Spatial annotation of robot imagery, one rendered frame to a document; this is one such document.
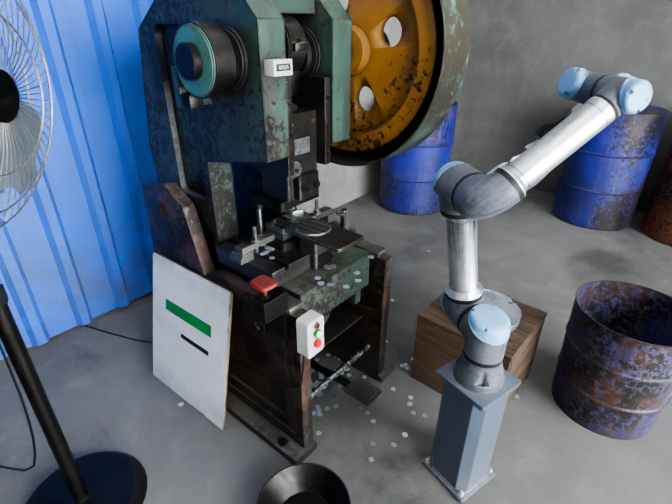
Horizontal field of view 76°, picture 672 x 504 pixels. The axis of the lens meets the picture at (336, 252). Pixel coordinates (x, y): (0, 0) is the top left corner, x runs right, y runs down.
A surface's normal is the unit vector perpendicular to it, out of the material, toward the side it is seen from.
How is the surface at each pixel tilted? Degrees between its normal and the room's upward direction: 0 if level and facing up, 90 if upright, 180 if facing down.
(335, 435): 0
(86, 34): 90
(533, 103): 90
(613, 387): 92
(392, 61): 90
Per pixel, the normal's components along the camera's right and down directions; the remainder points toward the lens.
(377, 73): -0.63, 0.36
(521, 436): 0.00, -0.88
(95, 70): 0.77, 0.30
